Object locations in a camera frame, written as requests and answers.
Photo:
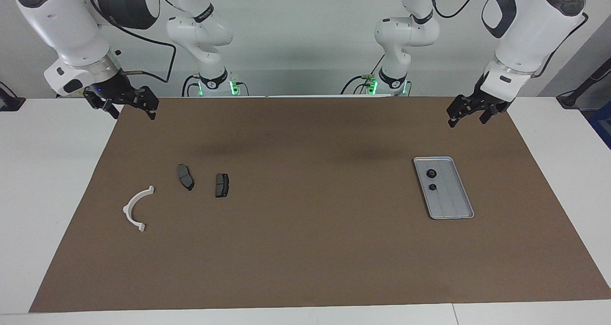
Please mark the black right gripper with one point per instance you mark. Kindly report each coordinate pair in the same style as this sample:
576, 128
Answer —
114, 93

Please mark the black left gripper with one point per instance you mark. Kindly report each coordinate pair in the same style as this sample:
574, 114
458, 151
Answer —
482, 100

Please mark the large black bearing gear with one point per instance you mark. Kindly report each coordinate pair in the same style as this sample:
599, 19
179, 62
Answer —
431, 173

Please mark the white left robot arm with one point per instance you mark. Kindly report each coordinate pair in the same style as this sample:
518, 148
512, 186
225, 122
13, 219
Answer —
520, 29

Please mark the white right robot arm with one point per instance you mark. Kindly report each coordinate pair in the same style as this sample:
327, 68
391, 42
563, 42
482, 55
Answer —
62, 24

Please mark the silver metal tray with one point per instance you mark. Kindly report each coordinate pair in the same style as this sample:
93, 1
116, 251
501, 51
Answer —
451, 201

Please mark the dark grey angled brake pad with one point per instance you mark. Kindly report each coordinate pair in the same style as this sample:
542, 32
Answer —
184, 174

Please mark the black metal stand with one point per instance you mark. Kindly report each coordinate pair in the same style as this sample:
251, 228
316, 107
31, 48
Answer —
570, 98

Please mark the black table clamp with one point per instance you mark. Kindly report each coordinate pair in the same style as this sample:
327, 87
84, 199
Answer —
9, 103

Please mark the dark grey straight brake pad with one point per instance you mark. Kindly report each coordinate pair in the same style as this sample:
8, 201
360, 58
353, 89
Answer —
222, 185

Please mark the blue box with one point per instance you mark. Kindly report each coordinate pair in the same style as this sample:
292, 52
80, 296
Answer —
602, 124

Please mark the brown table mat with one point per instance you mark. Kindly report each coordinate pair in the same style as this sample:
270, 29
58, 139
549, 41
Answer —
305, 248

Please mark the white curved plastic bracket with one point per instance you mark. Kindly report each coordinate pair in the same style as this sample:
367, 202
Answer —
129, 211

